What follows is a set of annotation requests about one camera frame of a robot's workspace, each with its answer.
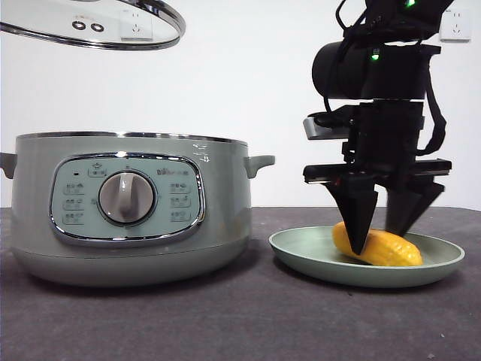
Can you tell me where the yellow corn cob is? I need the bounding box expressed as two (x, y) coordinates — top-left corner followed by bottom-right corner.
(331, 220), (425, 268)

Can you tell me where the glass lid with green knob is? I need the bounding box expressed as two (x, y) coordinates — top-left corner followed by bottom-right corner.
(0, 0), (187, 51)

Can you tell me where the pale green round plate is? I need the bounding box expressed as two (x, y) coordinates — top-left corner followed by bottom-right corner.
(268, 225), (467, 289)

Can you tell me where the pale green electric steamer pot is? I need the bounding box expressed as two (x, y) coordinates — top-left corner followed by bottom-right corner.
(0, 130), (277, 289)

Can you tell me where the thick black sleeved cable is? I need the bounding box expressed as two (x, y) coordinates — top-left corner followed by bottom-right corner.
(419, 62), (449, 156)

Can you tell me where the thin black cable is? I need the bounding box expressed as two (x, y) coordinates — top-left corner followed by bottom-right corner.
(314, 96), (354, 128)
(334, 0), (369, 39)

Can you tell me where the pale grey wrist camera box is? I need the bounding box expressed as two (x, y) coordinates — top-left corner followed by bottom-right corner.
(301, 111), (355, 141)

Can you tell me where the white wall socket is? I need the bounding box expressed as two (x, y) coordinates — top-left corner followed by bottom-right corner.
(439, 9), (473, 43)
(119, 10), (155, 42)

